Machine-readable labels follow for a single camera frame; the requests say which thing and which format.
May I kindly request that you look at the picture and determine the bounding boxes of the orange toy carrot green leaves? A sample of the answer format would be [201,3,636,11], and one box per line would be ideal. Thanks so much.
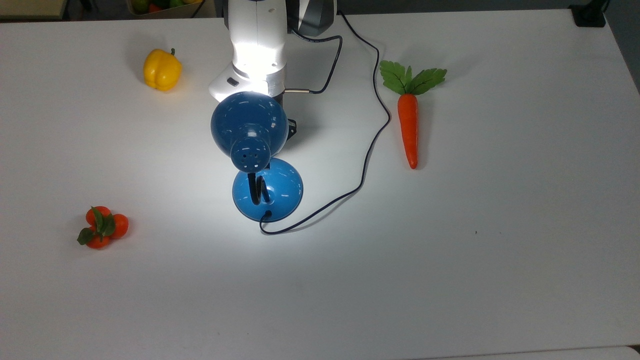
[379,60,448,170]

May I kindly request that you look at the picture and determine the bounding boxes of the beige wooden board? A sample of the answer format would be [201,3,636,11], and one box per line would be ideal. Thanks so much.
[0,0,69,21]

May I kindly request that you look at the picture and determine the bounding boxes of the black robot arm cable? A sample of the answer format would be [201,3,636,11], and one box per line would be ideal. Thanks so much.
[284,27,344,95]

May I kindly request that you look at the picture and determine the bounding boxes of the black table clamp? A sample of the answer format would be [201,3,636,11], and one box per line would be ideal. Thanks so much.
[569,0,609,28]

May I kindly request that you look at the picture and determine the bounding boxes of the beige box with toy fruit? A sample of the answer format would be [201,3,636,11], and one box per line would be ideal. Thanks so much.
[126,0,206,19]

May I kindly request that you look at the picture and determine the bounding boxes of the thin black lamp power cable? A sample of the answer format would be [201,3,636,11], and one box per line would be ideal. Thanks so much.
[259,10,392,236]

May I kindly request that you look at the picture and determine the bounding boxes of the blue gooseneck desk lamp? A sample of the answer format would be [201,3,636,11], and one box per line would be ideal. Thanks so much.
[210,91,304,223]

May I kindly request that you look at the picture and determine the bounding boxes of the toy tangerine cluster with leaves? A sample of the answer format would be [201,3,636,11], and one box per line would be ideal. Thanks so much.
[76,205,130,250]

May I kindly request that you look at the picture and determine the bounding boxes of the yellow toy bell pepper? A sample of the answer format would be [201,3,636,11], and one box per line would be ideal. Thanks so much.
[143,48,183,92]

